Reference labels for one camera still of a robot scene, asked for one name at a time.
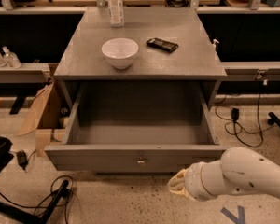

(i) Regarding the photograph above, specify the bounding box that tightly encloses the black power adapter left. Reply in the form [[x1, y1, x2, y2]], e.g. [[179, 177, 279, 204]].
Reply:
[[17, 150, 28, 169]]

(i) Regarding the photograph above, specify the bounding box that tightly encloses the white ceramic bowl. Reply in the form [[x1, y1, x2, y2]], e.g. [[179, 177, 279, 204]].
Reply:
[[101, 38, 139, 69]]

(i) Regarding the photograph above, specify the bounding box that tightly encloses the black floor cable right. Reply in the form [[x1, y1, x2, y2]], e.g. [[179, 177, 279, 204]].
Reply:
[[214, 91, 280, 148]]

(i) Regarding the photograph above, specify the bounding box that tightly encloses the brown cardboard box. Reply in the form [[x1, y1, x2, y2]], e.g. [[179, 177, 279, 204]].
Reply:
[[16, 63, 73, 159]]

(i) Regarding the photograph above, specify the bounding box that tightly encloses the small white pump bottle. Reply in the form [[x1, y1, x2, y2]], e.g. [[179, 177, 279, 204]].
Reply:
[[212, 39, 219, 51]]

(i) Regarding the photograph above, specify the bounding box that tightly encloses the black stand base left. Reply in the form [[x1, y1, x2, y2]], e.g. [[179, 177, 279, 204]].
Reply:
[[0, 180, 69, 224]]

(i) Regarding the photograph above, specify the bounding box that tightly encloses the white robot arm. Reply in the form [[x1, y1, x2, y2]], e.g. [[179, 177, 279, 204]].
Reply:
[[167, 147, 280, 202]]

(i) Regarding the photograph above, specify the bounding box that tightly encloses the clear plastic bottle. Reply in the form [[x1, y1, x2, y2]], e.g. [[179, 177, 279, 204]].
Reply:
[[108, 0, 124, 27]]

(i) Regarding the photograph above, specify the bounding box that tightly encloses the black power adapter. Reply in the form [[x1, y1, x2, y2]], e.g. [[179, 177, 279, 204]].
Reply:
[[17, 150, 28, 169], [231, 108, 239, 122]]

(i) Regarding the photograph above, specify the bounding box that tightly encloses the clear sanitizer pump bottle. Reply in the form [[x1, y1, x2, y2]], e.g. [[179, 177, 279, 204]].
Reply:
[[3, 47, 21, 69]]

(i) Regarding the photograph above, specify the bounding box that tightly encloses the grey wooden drawer cabinet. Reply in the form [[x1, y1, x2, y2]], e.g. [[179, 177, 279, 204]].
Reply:
[[53, 7, 228, 175]]

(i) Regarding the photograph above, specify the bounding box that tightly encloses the grey top drawer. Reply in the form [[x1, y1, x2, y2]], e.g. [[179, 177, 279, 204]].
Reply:
[[45, 82, 224, 173]]

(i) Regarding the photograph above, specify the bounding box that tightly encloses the black power adapter right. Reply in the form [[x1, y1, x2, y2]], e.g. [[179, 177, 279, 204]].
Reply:
[[231, 108, 239, 122]]

